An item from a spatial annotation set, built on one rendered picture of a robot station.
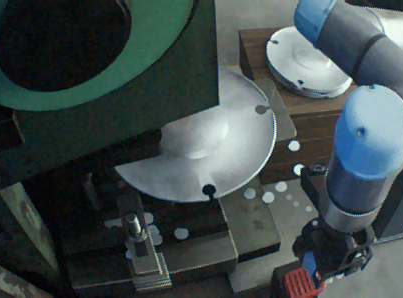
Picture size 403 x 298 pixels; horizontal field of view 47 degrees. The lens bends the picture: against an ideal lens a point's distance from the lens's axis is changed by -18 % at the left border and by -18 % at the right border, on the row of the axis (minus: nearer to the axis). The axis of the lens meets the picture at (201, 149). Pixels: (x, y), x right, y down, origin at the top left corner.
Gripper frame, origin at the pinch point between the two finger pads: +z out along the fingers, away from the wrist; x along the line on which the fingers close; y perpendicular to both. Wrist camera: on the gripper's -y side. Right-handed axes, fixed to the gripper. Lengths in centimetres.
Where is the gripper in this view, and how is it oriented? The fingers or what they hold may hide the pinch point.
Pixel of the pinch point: (314, 261)
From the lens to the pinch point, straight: 73.5
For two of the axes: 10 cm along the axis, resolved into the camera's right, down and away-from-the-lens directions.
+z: 0.4, 5.8, 8.2
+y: 2.6, 7.8, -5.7
